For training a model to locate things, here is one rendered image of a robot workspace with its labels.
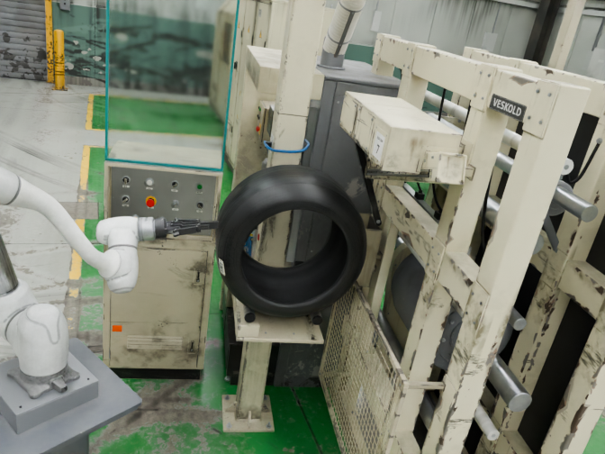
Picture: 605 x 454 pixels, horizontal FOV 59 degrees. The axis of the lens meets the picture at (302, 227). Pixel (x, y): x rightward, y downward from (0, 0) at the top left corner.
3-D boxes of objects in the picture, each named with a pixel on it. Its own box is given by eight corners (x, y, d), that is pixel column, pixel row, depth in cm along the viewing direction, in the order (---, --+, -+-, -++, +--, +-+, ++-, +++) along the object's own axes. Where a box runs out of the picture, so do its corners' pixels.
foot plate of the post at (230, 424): (221, 395, 300) (222, 390, 298) (268, 396, 305) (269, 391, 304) (222, 431, 276) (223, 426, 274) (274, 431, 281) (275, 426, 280)
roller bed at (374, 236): (330, 266, 268) (341, 211, 257) (358, 267, 271) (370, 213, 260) (339, 286, 251) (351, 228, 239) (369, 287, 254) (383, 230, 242)
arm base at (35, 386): (38, 406, 177) (38, 393, 175) (4, 374, 189) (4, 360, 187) (88, 383, 191) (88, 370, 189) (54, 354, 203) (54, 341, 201)
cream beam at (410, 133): (337, 125, 224) (343, 90, 219) (393, 132, 230) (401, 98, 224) (379, 171, 170) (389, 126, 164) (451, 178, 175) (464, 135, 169)
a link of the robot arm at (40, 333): (32, 384, 179) (31, 328, 171) (5, 358, 188) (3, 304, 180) (77, 364, 191) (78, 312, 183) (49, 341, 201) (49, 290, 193)
